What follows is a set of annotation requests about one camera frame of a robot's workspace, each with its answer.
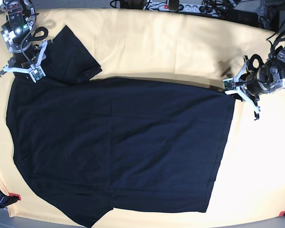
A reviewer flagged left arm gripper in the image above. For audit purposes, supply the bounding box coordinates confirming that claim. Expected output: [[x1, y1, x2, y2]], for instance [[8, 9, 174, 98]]
[[235, 56, 267, 121]]

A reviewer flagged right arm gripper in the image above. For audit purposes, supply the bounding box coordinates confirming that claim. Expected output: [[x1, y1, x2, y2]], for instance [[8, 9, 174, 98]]
[[0, 39, 52, 77]]

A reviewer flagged dark navy T-shirt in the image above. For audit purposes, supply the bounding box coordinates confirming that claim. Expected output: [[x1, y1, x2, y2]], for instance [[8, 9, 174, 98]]
[[6, 27, 235, 228]]

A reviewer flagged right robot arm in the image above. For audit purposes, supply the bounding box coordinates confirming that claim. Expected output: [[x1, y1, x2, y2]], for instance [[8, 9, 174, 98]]
[[0, 0, 52, 83]]

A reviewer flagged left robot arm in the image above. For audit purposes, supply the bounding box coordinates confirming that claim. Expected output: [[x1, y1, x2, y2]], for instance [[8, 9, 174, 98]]
[[224, 30, 285, 120]]

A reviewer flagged yellow table cloth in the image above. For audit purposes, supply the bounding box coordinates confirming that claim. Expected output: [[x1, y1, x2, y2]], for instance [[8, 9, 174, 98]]
[[0, 9, 285, 228]]

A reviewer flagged white power strip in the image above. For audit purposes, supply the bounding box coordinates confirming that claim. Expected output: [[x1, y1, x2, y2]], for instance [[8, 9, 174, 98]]
[[144, 0, 227, 16]]

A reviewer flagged red black clamp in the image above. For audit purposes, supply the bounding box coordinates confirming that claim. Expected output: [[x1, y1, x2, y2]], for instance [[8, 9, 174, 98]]
[[0, 190, 21, 209]]

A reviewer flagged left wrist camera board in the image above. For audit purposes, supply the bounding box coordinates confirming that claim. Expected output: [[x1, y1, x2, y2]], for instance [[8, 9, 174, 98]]
[[223, 78, 237, 95]]

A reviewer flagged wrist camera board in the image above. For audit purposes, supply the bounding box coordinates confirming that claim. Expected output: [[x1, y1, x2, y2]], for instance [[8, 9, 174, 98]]
[[29, 66, 46, 83], [223, 78, 237, 95]]

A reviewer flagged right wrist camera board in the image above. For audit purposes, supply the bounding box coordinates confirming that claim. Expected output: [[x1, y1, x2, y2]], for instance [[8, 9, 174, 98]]
[[29, 66, 46, 83]]

